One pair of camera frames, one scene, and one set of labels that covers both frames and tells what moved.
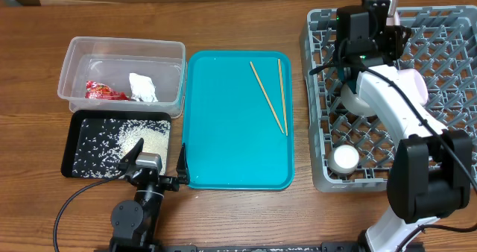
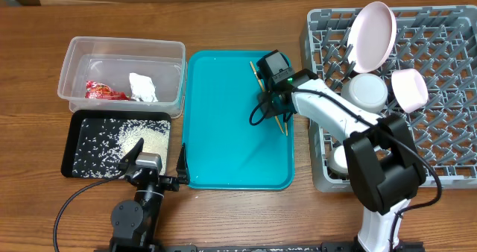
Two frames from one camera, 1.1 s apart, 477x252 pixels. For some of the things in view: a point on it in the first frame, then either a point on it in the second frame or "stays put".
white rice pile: x=102 y=144 stays put
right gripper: x=395 y=39 to x=270 y=110
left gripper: x=173 y=183 stays put
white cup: x=343 y=159 stays put
